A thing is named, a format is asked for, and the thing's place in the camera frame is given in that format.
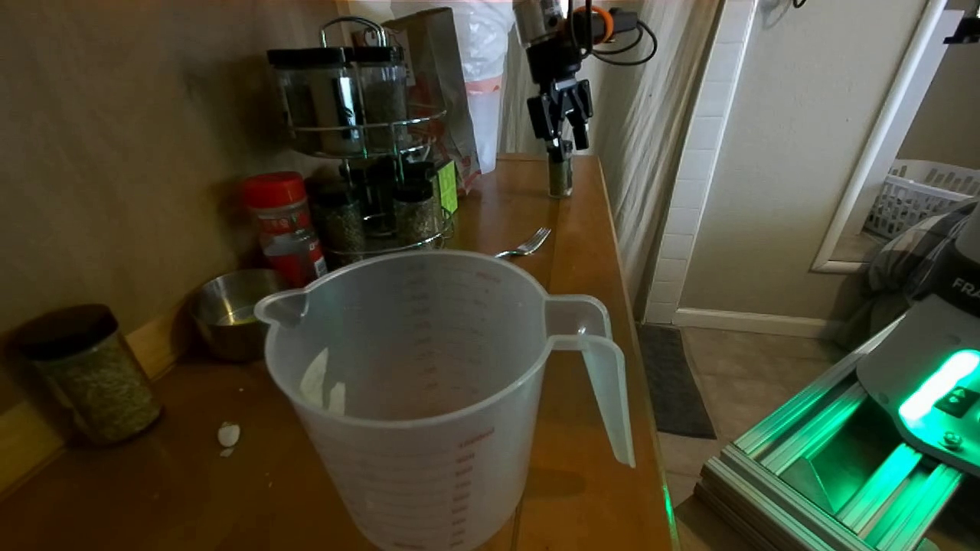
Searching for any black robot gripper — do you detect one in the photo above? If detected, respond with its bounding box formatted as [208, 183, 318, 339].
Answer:
[528, 29, 590, 149]

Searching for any small glass spice jar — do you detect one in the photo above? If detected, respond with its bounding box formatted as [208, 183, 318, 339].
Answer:
[550, 140, 574, 198]

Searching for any green label card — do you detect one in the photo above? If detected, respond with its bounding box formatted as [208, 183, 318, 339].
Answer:
[435, 161, 461, 214]

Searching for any red lidded spice container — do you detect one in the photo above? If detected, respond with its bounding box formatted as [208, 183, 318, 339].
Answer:
[238, 170, 327, 283]

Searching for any clear plastic measuring jug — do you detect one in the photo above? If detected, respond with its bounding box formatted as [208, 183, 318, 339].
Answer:
[255, 252, 634, 551]

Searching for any dark floor mat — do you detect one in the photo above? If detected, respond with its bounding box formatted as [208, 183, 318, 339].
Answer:
[638, 325, 715, 438]

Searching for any white laundry basket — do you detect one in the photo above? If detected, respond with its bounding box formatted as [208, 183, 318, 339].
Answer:
[865, 160, 980, 239]

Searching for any small steel bowl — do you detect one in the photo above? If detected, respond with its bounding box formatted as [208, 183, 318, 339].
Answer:
[194, 269, 284, 360]

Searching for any wooden dresser cabinet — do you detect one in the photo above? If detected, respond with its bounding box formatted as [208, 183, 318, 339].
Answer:
[0, 156, 676, 551]

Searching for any dark lidded tin can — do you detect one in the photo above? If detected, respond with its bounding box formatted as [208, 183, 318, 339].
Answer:
[16, 302, 163, 444]

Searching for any black cable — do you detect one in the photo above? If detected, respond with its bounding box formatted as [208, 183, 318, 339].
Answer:
[569, 2, 661, 71]

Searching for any wire spice rack stand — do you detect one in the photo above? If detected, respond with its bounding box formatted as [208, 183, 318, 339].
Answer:
[266, 15, 458, 263]

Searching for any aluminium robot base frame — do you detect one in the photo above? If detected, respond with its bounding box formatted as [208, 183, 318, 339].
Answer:
[703, 298, 980, 551]

